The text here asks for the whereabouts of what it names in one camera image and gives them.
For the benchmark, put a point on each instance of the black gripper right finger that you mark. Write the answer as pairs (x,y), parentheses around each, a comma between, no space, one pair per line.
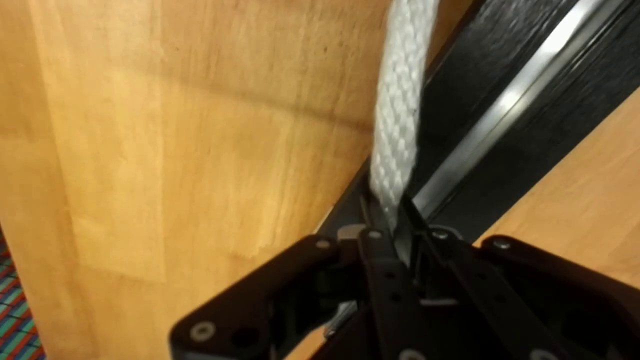
(507,301)

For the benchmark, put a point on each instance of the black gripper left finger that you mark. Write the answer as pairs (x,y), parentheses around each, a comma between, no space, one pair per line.
(380,286)

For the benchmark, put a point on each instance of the long black bar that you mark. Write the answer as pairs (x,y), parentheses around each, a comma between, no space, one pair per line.
(567,86)

